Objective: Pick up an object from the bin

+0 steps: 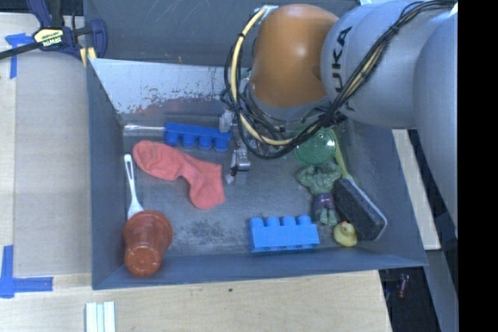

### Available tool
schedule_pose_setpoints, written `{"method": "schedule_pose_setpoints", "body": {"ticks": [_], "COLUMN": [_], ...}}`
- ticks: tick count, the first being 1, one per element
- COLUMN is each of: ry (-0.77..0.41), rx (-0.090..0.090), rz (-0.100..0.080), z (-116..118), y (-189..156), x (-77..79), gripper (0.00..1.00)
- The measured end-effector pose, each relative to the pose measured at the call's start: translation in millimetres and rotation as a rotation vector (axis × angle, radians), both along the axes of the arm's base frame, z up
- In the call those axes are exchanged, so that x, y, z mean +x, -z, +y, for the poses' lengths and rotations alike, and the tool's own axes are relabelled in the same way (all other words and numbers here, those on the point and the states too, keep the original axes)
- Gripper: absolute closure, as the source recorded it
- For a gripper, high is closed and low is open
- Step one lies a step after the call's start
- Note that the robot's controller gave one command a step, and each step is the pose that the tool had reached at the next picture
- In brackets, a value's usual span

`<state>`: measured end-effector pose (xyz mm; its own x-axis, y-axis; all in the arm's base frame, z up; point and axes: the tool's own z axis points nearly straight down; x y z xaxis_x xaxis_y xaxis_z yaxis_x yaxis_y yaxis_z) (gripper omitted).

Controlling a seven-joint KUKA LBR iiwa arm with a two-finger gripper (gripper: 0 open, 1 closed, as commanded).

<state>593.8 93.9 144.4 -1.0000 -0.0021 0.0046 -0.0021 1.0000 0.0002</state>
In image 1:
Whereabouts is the grey metal bin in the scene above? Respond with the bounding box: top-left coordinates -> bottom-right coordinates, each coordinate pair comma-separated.
81,0 -> 430,291

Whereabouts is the green toy figure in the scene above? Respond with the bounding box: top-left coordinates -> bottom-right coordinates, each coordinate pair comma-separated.
295,162 -> 344,227

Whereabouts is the orange-red plastic cup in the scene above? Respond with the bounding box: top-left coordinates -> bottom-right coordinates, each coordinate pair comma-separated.
122,209 -> 174,278

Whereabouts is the white plastic fork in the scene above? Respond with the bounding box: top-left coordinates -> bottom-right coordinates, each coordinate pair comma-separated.
123,153 -> 146,221

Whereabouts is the clear plastic tube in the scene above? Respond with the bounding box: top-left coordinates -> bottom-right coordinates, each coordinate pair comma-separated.
123,123 -> 167,138

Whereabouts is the yellow-green plastic stick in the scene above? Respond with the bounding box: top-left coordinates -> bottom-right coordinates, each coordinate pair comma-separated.
332,135 -> 356,183

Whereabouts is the black sponge block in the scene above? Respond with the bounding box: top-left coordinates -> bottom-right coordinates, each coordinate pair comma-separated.
331,177 -> 388,242

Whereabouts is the light blue toy brick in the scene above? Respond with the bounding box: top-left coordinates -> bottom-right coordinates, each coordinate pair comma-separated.
247,214 -> 321,255

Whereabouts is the orange-pink sock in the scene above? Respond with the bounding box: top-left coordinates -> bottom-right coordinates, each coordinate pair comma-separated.
132,139 -> 227,211

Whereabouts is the yellow rubber duck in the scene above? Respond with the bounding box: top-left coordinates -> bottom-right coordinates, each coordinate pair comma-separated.
332,220 -> 359,248

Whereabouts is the dark blue toy brick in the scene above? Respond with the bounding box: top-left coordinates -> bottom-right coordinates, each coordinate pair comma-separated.
163,121 -> 233,152

